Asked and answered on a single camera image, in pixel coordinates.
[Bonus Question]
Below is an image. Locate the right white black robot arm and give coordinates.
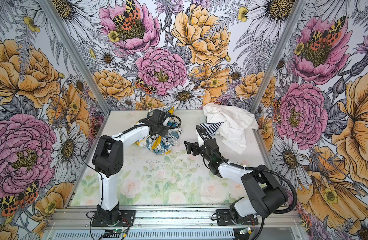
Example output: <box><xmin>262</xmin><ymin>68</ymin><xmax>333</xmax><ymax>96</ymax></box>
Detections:
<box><xmin>184</xmin><ymin>139</ymin><xmax>293</xmax><ymax>225</ymax></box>

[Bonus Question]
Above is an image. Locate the colourful patterned cloth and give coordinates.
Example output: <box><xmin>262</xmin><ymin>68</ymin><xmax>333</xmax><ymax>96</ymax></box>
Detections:
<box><xmin>135</xmin><ymin>101</ymin><xmax>182</xmax><ymax>155</ymax></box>

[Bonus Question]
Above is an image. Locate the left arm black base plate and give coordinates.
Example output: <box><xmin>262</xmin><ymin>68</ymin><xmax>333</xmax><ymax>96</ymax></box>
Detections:
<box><xmin>91</xmin><ymin>208</ymin><xmax>136</xmax><ymax>227</ymax></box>

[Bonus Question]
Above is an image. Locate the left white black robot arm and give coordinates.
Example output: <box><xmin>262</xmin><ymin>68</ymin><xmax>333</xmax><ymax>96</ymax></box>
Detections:
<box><xmin>92</xmin><ymin>110</ymin><xmax>172</xmax><ymax>226</ymax></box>

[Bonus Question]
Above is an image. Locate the aluminium corner post left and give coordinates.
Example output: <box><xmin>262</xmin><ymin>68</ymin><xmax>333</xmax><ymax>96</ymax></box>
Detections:
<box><xmin>39</xmin><ymin>1</ymin><xmax>111</xmax><ymax>117</ymax></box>

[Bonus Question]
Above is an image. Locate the white slotted cable duct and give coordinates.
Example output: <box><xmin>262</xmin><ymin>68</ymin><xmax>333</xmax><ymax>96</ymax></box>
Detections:
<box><xmin>49</xmin><ymin>229</ymin><xmax>235</xmax><ymax>240</ymax></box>

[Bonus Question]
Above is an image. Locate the aluminium corner post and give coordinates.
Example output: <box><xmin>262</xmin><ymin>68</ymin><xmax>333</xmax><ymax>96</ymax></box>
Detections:
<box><xmin>39</xmin><ymin>1</ymin><xmax>111</xmax><ymax>117</ymax></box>
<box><xmin>250</xmin><ymin>0</ymin><xmax>307</xmax><ymax>114</ymax></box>

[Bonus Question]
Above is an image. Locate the black white striped cloth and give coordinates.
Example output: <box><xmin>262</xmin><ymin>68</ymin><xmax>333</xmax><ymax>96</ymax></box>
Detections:
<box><xmin>199</xmin><ymin>122</ymin><xmax>224</xmax><ymax>136</ymax></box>

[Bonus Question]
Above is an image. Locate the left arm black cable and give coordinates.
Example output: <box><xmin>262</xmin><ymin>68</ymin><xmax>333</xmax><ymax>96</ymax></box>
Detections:
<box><xmin>79</xmin><ymin>140</ymin><xmax>104</xmax><ymax>208</ymax></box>

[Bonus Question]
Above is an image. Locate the aluminium front rail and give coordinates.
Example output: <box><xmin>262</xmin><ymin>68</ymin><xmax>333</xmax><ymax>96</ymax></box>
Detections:
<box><xmin>45</xmin><ymin>205</ymin><xmax>303</xmax><ymax>230</ymax></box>

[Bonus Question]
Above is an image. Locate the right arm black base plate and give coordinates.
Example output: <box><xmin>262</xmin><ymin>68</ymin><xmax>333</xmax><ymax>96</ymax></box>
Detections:
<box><xmin>212</xmin><ymin>209</ymin><xmax>258</xmax><ymax>226</ymax></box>

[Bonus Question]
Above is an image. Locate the aluminium corner post right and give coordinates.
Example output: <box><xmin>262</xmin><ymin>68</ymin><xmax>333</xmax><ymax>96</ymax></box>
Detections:
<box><xmin>250</xmin><ymin>0</ymin><xmax>307</xmax><ymax>114</ymax></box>

